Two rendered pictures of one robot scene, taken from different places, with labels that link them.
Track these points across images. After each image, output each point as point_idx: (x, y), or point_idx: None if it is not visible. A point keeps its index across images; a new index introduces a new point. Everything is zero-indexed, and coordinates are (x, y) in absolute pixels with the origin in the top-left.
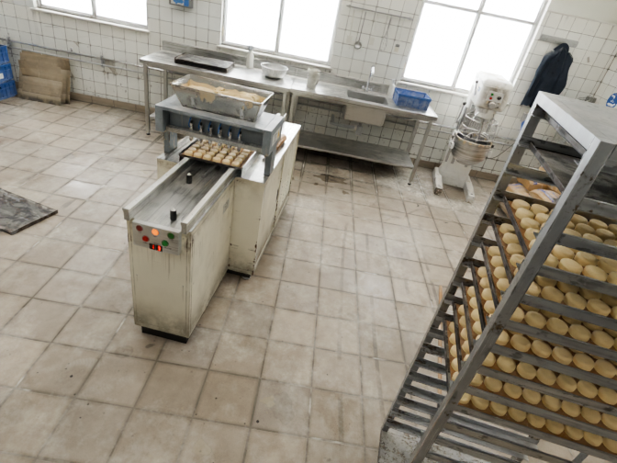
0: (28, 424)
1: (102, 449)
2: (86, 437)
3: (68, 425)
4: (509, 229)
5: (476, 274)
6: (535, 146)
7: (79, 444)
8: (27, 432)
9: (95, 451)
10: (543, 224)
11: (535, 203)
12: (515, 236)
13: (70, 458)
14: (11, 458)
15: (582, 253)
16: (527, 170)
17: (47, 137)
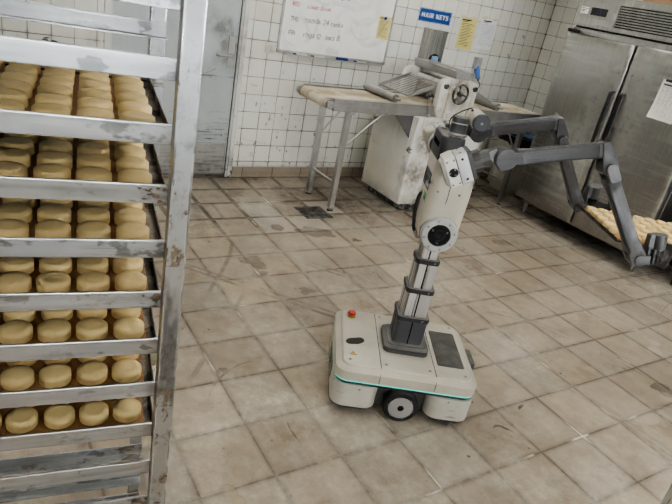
0: (537, 484)
1: (464, 500)
2: (488, 501)
3: (514, 501)
4: (137, 170)
5: (146, 285)
6: (163, 2)
7: (485, 494)
8: (529, 479)
9: (466, 496)
10: (109, 95)
11: (94, 128)
12: (127, 161)
13: (474, 481)
14: (507, 460)
15: (64, 73)
16: (152, 62)
17: None
